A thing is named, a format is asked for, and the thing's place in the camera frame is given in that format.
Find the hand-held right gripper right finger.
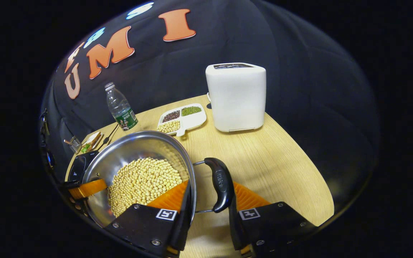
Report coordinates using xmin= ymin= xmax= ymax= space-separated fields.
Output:
xmin=228 ymin=181 xmax=318 ymax=258

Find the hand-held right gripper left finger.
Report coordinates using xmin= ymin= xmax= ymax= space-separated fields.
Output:
xmin=103 ymin=179 xmax=193 ymax=258

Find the black induction cooktop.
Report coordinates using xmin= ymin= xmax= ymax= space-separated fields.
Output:
xmin=68 ymin=150 xmax=100 ymax=184

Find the stainless steel pot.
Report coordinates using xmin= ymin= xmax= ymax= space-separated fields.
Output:
xmin=81 ymin=130 xmax=235 ymax=230

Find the sandwich with lettuce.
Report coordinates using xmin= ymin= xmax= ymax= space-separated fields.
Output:
xmin=80 ymin=132 xmax=103 ymax=154

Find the small glass cup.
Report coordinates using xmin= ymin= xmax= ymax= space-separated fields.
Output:
xmin=64 ymin=136 xmax=82 ymax=154

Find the large heap of soybeans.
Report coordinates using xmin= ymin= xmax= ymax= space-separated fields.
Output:
xmin=107 ymin=158 xmax=184 ymax=218

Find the clear plastic water bottle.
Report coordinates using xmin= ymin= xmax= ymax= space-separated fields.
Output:
xmin=105 ymin=82 xmax=138 ymax=132

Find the small heap of soybeans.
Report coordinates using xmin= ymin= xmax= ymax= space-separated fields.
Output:
xmin=157 ymin=120 xmax=181 ymax=133

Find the heap of red beans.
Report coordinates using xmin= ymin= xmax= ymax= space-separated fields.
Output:
xmin=162 ymin=110 xmax=181 ymax=123

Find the white divided dish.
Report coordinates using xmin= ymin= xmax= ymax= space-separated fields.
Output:
xmin=156 ymin=103 xmax=207 ymax=137

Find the white toaster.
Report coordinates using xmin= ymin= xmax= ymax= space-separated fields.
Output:
xmin=205 ymin=63 xmax=267 ymax=133

